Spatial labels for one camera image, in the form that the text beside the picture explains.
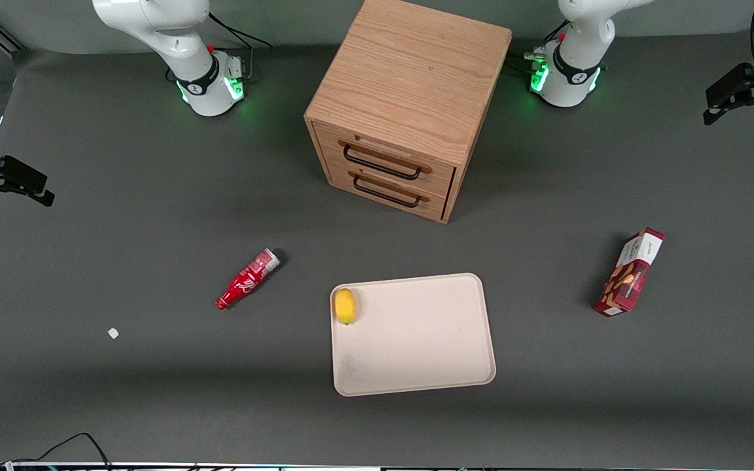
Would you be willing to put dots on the beige plastic tray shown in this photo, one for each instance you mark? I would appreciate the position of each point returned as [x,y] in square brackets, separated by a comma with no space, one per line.
[416,340]

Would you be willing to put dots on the red cookie box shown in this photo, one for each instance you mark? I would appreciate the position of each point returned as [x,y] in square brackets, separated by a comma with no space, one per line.
[627,278]

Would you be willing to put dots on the wooden drawer front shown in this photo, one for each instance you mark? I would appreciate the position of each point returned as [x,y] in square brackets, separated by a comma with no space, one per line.
[344,178]
[442,176]

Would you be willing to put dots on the yellow lemon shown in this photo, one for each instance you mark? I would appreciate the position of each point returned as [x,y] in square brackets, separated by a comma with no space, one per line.
[345,305]

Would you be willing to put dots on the red cola bottle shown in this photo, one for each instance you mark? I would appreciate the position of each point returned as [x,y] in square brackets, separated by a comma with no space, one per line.
[246,280]

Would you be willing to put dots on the wooden drawer cabinet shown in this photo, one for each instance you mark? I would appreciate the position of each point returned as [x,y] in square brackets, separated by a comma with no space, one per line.
[410,72]

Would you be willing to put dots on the black clamp mount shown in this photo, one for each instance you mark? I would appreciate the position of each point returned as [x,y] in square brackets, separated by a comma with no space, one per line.
[14,176]
[740,88]

